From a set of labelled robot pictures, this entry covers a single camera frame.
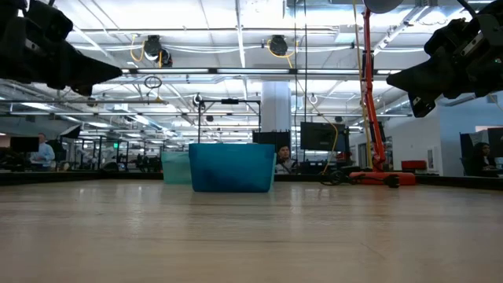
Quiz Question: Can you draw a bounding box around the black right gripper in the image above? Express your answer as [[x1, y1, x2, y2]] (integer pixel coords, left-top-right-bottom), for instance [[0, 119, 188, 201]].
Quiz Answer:
[[386, 13, 503, 119]]

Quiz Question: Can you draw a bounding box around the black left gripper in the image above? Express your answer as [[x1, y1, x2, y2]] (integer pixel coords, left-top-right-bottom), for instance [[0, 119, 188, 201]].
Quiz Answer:
[[0, 15, 123, 97]]

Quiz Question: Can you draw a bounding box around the red desk lamp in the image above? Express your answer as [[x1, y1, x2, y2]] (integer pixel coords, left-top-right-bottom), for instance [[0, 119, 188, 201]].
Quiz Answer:
[[348, 0, 417, 186]]

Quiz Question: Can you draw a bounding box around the red box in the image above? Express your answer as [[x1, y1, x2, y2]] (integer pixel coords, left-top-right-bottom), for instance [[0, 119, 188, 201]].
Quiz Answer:
[[400, 160, 428, 172]]

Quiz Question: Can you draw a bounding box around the person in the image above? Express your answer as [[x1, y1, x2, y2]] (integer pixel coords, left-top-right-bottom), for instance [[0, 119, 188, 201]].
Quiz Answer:
[[467, 141, 498, 178], [30, 132, 56, 171], [274, 144, 300, 175]]

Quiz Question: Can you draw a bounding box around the black wide monitor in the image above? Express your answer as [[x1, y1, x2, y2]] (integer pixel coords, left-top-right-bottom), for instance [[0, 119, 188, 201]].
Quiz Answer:
[[300, 121, 350, 153]]

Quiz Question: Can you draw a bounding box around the translucent teal plastic bin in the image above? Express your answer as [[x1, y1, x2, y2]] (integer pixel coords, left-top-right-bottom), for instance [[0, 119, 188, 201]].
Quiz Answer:
[[160, 151, 278, 186]]

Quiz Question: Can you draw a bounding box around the white building column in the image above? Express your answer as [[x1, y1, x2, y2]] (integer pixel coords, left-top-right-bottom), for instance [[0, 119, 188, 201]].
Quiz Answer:
[[261, 80, 292, 133]]

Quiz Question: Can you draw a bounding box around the small black monitor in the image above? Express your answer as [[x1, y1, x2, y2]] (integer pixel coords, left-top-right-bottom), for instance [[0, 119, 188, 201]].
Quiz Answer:
[[252, 131, 292, 153]]

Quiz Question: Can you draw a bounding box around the dark blue plastic bin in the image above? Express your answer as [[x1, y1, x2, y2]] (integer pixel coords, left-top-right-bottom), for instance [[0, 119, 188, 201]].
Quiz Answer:
[[188, 143, 276, 193]]

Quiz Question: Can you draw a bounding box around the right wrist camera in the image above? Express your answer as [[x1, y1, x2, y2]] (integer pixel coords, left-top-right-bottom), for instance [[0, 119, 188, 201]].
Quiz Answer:
[[423, 17, 472, 54]]

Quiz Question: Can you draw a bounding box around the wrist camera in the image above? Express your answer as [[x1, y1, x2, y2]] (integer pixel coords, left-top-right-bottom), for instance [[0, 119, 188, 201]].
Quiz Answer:
[[423, 17, 472, 54], [23, 0, 75, 40]]

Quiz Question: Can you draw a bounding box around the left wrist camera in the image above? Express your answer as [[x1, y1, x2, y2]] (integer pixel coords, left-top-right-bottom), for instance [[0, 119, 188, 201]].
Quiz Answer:
[[23, 0, 75, 40]]

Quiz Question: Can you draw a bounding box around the ceiling cable reel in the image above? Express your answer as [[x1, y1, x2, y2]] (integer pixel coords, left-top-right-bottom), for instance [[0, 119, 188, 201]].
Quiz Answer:
[[268, 34, 290, 57], [141, 34, 174, 68]]

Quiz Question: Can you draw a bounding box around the black metal frame stand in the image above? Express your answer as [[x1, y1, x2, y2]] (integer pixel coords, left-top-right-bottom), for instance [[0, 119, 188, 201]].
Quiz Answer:
[[197, 97, 263, 145]]

